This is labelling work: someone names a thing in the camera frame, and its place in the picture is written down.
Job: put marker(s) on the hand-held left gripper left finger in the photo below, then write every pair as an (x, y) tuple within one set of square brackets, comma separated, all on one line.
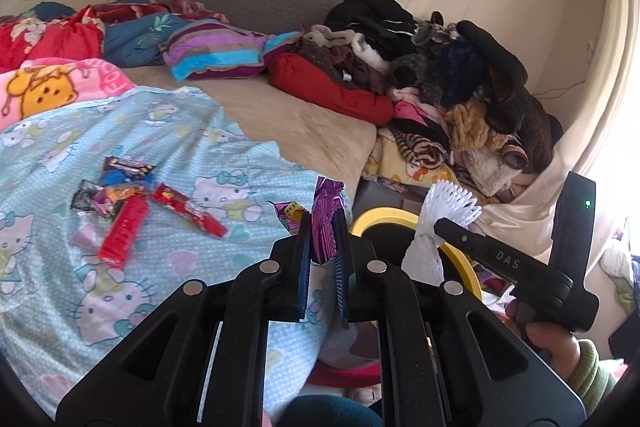
[(302, 267)]

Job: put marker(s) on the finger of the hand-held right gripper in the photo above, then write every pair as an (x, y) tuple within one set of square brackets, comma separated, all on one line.
[(460, 234)]

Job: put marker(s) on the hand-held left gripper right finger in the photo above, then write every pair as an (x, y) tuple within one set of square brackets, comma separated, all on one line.
[(341, 267)]

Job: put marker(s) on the white foam fruit net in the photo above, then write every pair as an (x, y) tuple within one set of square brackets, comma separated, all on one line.
[(425, 252)]

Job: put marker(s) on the pink yellow label snack wrapper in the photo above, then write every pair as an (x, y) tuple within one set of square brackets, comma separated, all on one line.
[(290, 214)]

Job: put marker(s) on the purple foil snack wrapper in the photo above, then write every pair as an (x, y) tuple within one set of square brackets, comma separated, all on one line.
[(325, 207)]

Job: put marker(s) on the yellow rimmed trash bin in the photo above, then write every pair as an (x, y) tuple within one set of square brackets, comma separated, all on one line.
[(385, 216)]

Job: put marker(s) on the red printed snack wrapper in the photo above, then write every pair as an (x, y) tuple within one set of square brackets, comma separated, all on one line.
[(185, 209)]

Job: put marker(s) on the long red snack wrapper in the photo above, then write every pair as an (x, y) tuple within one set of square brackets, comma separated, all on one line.
[(122, 234)]

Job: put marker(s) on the colourful snack wrapper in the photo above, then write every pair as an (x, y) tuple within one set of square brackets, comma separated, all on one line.
[(112, 199)]

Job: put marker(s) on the black red print snack wrapper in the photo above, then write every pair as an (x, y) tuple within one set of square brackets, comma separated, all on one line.
[(127, 164)]

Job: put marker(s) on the small black snack wrapper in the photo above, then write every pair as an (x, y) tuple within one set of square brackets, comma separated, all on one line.
[(82, 197)]

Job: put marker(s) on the person's right forearm green sleeve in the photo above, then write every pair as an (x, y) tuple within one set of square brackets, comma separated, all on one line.
[(590, 372)]

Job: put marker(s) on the person's right hand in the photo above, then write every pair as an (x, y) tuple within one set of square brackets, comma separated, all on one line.
[(547, 344)]

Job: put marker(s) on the cream satin curtain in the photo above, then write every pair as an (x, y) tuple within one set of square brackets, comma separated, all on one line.
[(530, 217)]

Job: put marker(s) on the tiger striped cloth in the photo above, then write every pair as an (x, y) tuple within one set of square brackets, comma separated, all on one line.
[(425, 152)]

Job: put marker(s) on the yellow cartoon print blanket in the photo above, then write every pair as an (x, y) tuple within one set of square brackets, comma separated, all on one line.
[(385, 157)]

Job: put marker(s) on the pink garment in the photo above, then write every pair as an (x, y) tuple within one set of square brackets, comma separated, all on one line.
[(415, 112)]

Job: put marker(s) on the beige bed sheet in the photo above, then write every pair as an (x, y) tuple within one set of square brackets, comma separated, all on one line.
[(300, 127)]

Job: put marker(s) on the dark teal cloth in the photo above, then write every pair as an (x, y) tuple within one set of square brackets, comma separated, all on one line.
[(330, 412)]

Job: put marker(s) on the light blue cat print quilt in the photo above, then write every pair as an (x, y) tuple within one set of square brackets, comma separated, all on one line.
[(200, 147)]

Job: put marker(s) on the red cushion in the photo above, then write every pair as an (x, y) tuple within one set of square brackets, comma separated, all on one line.
[(350, 99)]

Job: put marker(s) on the purple blue striped blanket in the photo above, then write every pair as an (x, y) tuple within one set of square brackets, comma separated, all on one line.
[(220, 47)]

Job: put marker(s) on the pile of dark clothes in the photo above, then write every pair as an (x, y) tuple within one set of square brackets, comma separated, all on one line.
[(370, 14)]

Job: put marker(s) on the blue floral quilt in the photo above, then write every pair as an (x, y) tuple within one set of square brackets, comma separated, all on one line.
[(135, 37)]

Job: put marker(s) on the dark red patterned blanket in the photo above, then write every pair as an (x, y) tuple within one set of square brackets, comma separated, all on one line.
[(175, 7)]

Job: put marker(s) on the pink bear print blanket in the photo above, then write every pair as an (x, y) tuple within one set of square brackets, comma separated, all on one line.
[(50, 92)]

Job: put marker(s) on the red floral quilt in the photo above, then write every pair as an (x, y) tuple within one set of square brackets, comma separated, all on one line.
[(55, 39)]

